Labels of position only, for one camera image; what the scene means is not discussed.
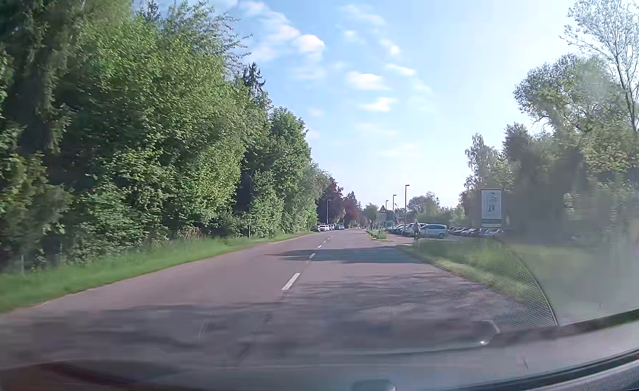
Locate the dark red trees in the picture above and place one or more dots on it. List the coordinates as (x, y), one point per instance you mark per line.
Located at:
(340, 206)

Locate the row of parked cars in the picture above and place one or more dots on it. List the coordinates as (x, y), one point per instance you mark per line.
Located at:
(327, 227)
(466, 232)

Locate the triangular road sign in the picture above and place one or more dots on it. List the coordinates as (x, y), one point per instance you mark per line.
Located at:
(382, 213)

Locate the pole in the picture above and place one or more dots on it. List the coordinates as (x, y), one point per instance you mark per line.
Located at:
(249, 209)

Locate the road markings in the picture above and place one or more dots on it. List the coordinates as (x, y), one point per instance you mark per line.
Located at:
(290, 281)

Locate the grey asphalt road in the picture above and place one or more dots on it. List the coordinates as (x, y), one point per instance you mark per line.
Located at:
(352, 282)

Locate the person on bicycle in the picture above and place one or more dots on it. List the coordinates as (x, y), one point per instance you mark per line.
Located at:
(416, 230)

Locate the white van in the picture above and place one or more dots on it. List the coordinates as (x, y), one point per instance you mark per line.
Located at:
(434, 231)

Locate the grass verge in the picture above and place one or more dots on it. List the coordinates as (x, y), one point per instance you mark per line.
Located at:
(80, 274)
(477, 260)

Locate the white billboard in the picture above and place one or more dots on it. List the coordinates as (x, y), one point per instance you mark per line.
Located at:
(491, 207)

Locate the row of green trees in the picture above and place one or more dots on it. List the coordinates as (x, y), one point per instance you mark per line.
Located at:
(124, 125)

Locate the group of trees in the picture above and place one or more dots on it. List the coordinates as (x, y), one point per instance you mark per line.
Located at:
(586, 146)

